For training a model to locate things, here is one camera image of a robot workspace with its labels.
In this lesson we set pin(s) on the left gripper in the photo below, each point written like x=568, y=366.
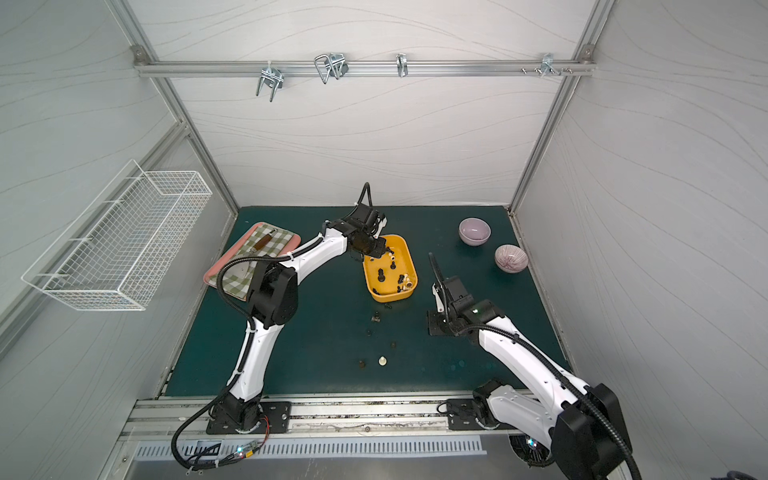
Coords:
x=372, y=245

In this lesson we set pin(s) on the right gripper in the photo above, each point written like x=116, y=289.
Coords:
x=438, y=323

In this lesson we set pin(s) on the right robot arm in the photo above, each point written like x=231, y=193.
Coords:
x=563, y=421

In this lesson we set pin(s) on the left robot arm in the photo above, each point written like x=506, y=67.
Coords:
x=272, y=300

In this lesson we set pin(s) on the yellow plastic storage box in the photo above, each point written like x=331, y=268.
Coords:
x=389, y=290

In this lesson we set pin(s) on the purple ribbed bowl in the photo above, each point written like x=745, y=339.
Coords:
x=511, y=259

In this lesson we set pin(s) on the purple bowl upright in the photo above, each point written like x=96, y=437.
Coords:
x=474, y=231

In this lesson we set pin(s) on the metal hook clamp middle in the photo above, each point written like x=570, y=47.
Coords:
x=331, y=65

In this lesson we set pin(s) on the metal hook clamp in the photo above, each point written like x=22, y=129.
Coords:
x=271, y=79
x=331, y=65

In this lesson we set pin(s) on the metal hook clamp left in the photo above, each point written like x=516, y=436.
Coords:
x=271, y=79

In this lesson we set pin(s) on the aluminium crossbar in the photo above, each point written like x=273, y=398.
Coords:
x=357, y=68

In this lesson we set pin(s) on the metal spatula wooden handle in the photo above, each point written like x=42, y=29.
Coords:
x=263, y=241

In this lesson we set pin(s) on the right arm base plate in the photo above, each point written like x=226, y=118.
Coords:
x=464, y=414

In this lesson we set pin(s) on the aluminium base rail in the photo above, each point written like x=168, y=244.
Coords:
x=313, y=416

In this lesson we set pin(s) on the metal ring clamp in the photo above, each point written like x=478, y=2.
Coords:
x=401, y=65

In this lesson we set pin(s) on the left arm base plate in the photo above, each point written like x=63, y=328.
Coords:
x=264, y=417

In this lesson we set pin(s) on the metal bracket right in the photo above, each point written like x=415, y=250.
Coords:
x=547, y=67

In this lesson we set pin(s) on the white wire basket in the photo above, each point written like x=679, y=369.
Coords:
x=114, y=255

